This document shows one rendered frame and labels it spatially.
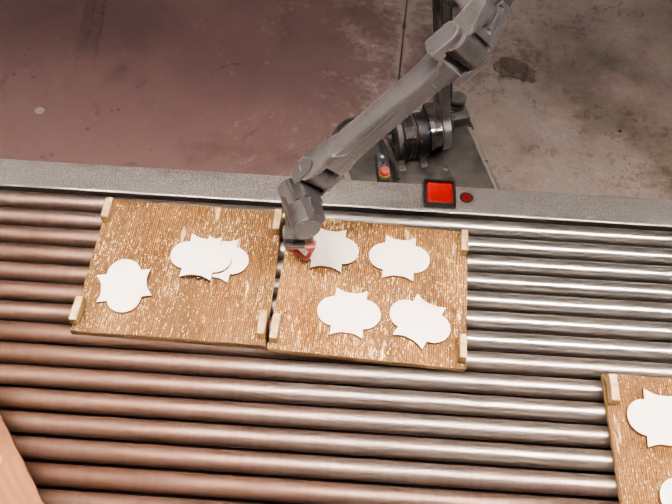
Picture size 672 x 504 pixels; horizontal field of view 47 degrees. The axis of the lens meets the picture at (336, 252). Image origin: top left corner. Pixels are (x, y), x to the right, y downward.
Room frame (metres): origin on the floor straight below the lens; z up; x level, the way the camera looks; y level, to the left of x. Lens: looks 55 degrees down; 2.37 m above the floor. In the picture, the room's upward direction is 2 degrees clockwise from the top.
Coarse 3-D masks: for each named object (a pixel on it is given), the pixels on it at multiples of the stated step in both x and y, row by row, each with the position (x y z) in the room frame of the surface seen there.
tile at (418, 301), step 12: (408, 300) 0.86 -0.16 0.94; (420, 300) 0.87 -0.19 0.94; (396, 312) 0.83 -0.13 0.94; (408, 312) 0.83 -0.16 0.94; (420, 312) 0.84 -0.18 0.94; (432, 312) 0.84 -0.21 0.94; (396, 324) 0.80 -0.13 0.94; (408, 324) 0.81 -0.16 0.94; (420, 324) 0.81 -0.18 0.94; (432, 324) 0.81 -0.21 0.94; (444, 324) 0.81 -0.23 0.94; (396, 336) 0.78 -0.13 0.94; (408, 336) 0.78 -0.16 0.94; (420, 336) 0.78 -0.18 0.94; (432, 336) 0.78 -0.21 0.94; (444, 336) 0.78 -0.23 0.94; (420, 348) 0.75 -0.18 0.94
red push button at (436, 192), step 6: (432, 186) 1.20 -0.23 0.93; (438, 186) 1.20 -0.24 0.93; (444, 186) 1.20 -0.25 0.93; (450, 186) 1.20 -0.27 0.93; (432, 192) 1.18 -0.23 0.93; (438, 192) 1.18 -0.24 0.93; (444, 192) 1.18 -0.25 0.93; (450, 192) 1.18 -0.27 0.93; (432, 198) 1.16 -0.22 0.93; (438, 198) 1.16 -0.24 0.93; (444, 198) 1.16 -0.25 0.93; (450, 198) 1.16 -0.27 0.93
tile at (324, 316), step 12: (336, 288) 0.89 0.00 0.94; (324, 300) 0.86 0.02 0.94; (336, 300) 0.86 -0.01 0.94; (348, 300) 0.86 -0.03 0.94; (360, 300) 0.86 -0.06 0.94; (324, 312) 0.83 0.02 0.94; (336, 312) 0.83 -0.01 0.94; (348, 312) 0.83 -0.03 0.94; (360, 312) 0.83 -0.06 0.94; (372, 312) 0.83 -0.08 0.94; (324, 324) 0.80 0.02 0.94; (336, 324) 0.80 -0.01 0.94; (348, 324) 0.80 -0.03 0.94; (360, 324) 0.80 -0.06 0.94; (372, 324) 0.80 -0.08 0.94; (360, 336) 0.77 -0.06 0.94
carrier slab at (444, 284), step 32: (352, 224) 1.07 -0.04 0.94; (384, 224) 1.07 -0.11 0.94; (288, 256) 0.97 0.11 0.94; (448, 256) 0.99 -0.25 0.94; (288, 288) 0.89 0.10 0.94; (320, 288) 0.89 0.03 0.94; (352, 288) 0.89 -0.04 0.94; (384, 288) 0.90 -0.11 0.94; (416, 288) 0.90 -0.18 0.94; (448, 288) 0.90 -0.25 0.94; (288, 320) 0.81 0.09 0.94; (384, 320) 0.82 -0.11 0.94; (448, 320) 0.82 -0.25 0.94; (288, 352) 0.74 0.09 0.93; (320, 352) 0.74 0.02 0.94; (352, 352) 0.74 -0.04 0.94; (384, 352) 0.74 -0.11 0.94; (416, 352) 0.74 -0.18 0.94; (448, 352) 0.75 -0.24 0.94
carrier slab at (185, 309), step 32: (128, 224) 1.04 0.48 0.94; (160, 224) 1.05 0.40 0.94; (192, 224) 1.05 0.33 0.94; (224, 224) 1.05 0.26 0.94; (256, 224) 1.06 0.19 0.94; (96, 256) 0.95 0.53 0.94; (128, 256) 0.95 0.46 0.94; (160, 256) 0.96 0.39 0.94; (256, 256) 0.97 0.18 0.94; (96, 288) 0.87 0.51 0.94; (160, 288) 0.87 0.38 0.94; (192, 288) 0.88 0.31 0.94; (224, 288) 0.88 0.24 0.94; (256, 288) 0.88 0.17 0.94; (96, 320) 0.79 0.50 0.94; (128, 320) 0.79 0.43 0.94; (160, 320) 0.80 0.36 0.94; (192, 320) 0.80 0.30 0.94; (224, 320) 0.80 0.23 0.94; (256, 320) 0.80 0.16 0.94
